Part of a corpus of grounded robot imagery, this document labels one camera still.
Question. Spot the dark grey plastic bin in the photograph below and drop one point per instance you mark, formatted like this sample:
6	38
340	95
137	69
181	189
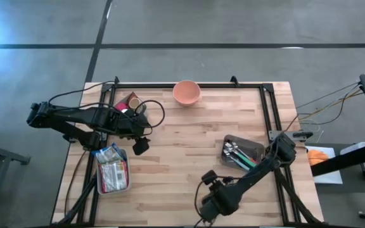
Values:
252	145

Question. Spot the all silver spoon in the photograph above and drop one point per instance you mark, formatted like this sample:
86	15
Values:
227	147

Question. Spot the blue yellow ramen packet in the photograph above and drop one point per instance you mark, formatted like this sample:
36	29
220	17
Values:
108	154

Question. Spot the light grey plastic bin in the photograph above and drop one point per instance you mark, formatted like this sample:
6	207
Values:
143	109

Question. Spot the orange object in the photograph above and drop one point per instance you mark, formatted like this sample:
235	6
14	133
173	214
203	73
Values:
315	157

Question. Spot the white board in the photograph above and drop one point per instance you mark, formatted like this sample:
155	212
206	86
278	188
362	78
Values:
328	177

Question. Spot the white plastic container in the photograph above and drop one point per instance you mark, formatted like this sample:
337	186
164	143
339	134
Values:
356	147

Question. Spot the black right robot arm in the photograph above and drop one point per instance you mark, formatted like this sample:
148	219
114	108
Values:
258	171

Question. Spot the orange taco seasoning packet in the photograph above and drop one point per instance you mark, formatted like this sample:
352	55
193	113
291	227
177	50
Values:
132	95

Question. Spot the black metal table frame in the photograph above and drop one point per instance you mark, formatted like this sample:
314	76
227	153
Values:
233	85

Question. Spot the peach plastic bowl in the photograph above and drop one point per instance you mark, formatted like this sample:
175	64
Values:
186	92

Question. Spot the grey side table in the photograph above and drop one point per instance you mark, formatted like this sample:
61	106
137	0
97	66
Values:
5	155

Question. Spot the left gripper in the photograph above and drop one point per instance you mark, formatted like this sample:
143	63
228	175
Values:
135	125

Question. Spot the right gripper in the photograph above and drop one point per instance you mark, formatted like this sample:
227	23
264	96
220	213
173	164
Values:
214	206

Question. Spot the white translucent plastic bin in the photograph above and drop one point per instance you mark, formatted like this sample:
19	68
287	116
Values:
112	190

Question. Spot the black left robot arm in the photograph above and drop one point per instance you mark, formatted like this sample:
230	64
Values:
74	118

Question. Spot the red ramen packet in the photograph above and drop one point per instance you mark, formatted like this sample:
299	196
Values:
114	176

